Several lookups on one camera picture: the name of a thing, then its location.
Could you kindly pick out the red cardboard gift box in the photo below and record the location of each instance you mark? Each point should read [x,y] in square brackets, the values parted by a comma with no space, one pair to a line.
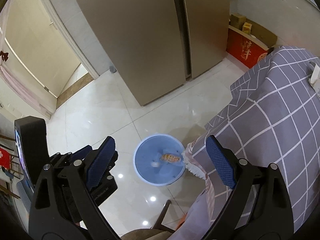
[245,48]

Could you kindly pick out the gold double-door refrigerator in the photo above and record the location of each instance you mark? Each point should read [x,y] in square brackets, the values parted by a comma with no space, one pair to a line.
[156,44]

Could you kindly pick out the wooden chair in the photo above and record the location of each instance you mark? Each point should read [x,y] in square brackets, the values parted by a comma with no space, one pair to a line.
[157,231]

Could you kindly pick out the pink checked under-cloth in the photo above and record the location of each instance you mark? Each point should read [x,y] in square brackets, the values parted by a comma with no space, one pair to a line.
[196,169]

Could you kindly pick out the pink sheer curtain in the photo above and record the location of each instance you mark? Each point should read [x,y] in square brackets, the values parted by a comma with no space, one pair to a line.
[19,101]

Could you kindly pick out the blue plastic trash bin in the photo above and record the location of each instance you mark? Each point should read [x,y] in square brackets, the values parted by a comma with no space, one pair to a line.
[148,164]

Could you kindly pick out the cream interior door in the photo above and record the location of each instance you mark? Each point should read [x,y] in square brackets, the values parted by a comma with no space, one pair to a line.
[34,38]

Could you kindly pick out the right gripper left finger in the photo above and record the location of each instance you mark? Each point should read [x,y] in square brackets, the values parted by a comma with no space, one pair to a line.
[63,206]

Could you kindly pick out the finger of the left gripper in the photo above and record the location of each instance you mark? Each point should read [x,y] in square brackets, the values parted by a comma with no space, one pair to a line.
[70,157]

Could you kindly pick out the orange snack wrapper in bin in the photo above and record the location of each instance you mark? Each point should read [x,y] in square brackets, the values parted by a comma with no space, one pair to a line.
[170,158]

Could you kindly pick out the small yellow box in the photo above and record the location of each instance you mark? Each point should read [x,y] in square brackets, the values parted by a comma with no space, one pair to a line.
[247,28]

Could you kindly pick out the purple checked tablecloth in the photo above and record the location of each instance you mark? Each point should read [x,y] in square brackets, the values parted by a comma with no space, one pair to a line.
[273,117]

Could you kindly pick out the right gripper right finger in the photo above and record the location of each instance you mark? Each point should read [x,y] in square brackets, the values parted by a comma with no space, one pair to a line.
[259,205]

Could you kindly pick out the brown cardboard box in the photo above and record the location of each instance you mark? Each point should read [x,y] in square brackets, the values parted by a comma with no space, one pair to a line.
[237,20]

